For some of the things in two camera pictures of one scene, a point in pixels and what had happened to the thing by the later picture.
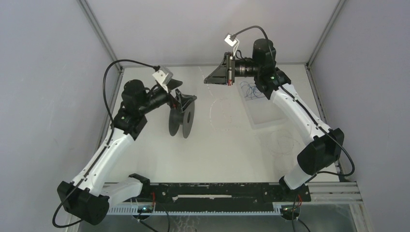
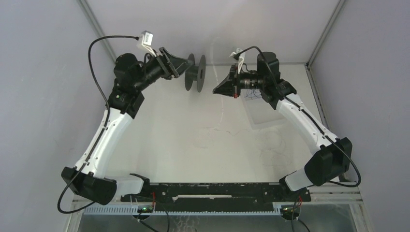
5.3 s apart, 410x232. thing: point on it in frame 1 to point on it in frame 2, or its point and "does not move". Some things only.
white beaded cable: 213,94 to 217,127
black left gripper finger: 183,100 to 177,65
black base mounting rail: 182,197 does not move
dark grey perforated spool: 186,118 to 197,73
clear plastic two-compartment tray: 262,111 does not move
